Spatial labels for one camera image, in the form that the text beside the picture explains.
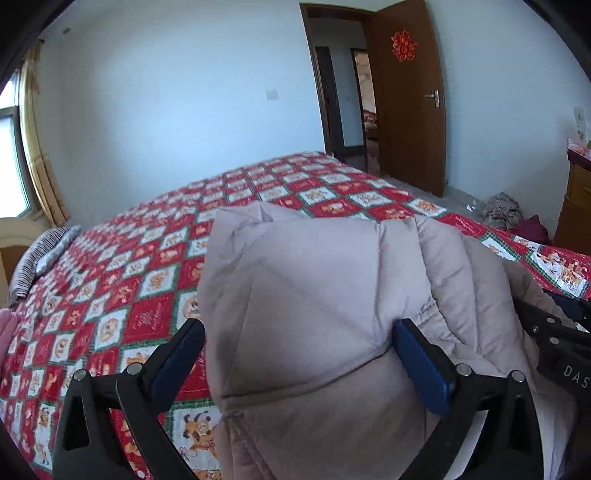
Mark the white wall switch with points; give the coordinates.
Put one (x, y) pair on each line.
(271, 94)

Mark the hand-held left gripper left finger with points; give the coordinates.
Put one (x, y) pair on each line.
(178, 364)

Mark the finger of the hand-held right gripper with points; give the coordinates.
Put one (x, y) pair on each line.
(549, 318)

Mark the pink box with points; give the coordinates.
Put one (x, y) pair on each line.
(579, 148)

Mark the beige puffer jacket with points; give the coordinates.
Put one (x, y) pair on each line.
(300, 323)

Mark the yellow curtain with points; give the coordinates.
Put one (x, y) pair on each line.
(44, 161)

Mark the dark wooden door frame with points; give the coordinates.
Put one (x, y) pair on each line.
(310, 55)

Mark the striped pillow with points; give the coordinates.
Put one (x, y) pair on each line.
(37, 258)

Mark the red patterned furniture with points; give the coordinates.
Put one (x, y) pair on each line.
(370, 123)

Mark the wooden cabinet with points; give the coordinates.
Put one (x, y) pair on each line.
(577, 207)

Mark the window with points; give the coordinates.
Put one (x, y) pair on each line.
(11, 161)

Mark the red printed bedspread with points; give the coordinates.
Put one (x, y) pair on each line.
(138, 277)

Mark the grey patterned clothes pile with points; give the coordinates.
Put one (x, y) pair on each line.
(501, 211)

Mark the wooden headboard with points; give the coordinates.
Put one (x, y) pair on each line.
(14, 230)

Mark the red paper door decoration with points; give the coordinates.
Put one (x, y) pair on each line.
(404, 45)

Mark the dark red cloth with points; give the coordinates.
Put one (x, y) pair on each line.
(531, 230)

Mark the pink folded quilt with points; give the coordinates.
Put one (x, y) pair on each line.
(6, 330)

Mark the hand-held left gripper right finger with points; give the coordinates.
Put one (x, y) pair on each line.
(422, 369)

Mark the brown wooden door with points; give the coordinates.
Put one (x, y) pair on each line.
(406, 138)

